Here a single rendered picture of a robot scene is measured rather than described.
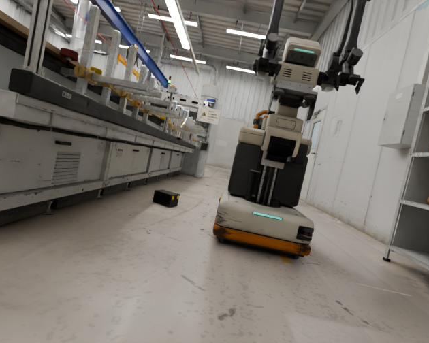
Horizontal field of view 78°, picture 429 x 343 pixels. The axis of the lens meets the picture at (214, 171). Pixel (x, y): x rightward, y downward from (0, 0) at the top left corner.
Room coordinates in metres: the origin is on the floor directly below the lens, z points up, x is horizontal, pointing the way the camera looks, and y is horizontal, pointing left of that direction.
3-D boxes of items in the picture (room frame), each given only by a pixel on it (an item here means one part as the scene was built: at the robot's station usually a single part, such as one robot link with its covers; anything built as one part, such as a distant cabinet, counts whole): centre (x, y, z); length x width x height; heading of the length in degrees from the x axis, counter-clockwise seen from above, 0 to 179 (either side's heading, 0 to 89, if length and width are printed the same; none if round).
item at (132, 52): (1.78, 0.69, 0.91); 0.04 x 0.04 x 0.48; 88
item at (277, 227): (1.97, -0.40, 0.16); 0.67 x 0.64 x 0.25; 177
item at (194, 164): (6.44, 1.08, 0.95); 1.65 x 0.70 x 1.90; 88
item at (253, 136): (2.06, -0.40, 0.59); 0.55 x 0.34 x 0.83; 87
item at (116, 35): (1.53, 0.70, 0.89); 0.04 x 0.04 x 0.48; 88
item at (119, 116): (3.47, 0.64, 0.67); 5.11 x 0.08 x 0.10; 178
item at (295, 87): (1.67, -0.38, 0.99); 0.28 x 0.16 x 0.22; 87
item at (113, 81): (1.32, 0.62, 0.80); 0.43 x 0.03 x 0.04; 88
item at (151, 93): (1.57, 0.61, 0.83); 0.43 x 0.03 x 0.04; 88
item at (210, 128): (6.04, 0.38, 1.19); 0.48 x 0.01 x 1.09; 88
